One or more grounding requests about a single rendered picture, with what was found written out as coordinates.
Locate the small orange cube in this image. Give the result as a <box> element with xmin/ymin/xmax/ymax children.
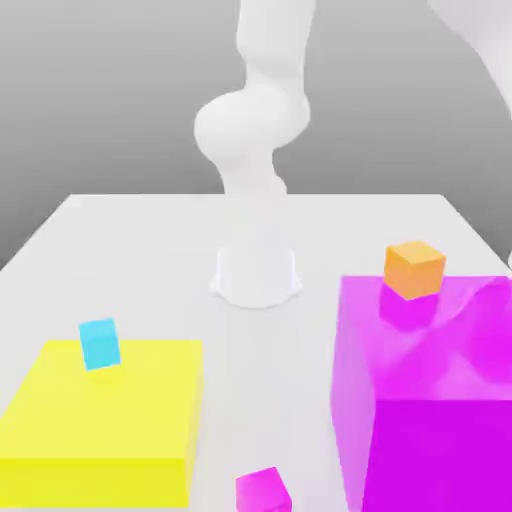
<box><xmin>383</xmin><ymin>240</ymin><xmax>447</xmax><ymax>302</ymax></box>

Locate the small cyan cube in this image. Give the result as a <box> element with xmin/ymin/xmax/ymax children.
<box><xmin>78</xmin><ymin>317</ymin><xmax>122</xmax><ymax>372</ymax></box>

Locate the small magenta cube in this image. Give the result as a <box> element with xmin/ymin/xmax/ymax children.
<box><xmin>234</xmin><ymin>466</ymin><xmax>293</xmax><ymax>512</ymax></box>

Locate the large yellow box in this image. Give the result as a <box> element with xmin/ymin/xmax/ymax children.
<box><xmin>0</xmin><ymin>339</ymin><xmax>205</xmax><ymax>510</ymax></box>

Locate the large magenta box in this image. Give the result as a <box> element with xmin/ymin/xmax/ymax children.
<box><xmin>330</xmin><ymin>274</ymin><xmax>512</xmax><ymax>512</ymax></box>

